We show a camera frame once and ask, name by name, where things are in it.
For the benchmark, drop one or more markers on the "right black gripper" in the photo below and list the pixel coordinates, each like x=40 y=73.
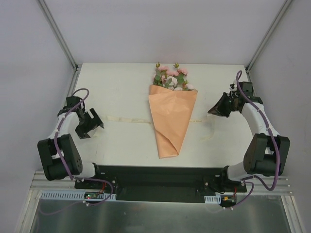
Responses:
x=228 y=103

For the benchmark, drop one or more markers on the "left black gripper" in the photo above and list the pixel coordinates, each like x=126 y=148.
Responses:
x=84 y=119

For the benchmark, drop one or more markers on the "cream ribbon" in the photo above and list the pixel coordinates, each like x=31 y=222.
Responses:
x=119 y=128

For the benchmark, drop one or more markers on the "pink fake flower stem three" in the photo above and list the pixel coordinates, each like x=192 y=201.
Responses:
x=186 y=86

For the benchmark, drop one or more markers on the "kraft wrapping paper sheet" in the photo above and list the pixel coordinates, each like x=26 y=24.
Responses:
x=171 y=112

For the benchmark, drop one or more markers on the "pink fake flower stem one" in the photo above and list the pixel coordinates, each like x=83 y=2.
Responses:
x=180 y=74

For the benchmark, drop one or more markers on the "pink fake flower stem four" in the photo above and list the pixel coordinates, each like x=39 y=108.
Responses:
x=171 y=83

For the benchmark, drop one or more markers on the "pink fake flower stem two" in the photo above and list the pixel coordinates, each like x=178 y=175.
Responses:
x=161 y=74

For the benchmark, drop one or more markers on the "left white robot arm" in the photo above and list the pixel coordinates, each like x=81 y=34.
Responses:
x=58 y=153

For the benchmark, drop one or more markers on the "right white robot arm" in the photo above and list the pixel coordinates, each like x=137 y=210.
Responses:
x=267 y=152

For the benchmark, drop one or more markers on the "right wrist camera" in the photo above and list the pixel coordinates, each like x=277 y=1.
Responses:
x=234 y=92

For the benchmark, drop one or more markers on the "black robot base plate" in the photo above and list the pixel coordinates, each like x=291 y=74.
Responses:
x=162 y=184

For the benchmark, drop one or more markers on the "left white cable duct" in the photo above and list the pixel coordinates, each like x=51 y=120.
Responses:
x=77 y=195

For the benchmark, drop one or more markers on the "white cable duct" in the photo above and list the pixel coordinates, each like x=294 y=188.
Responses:
x=77 y=195
x=212 y=199

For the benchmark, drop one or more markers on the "right white cable duct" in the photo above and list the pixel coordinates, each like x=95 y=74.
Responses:
x=212 y=199

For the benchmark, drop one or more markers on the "left aluminium frame post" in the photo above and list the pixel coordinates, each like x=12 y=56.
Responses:
x=56 y=32

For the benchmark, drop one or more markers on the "aluminium frame post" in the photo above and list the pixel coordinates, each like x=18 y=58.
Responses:
x=273 y=26
x=56 y=32

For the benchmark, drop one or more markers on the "right aluminium frame post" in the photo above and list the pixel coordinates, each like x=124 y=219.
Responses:
x=273 y=26

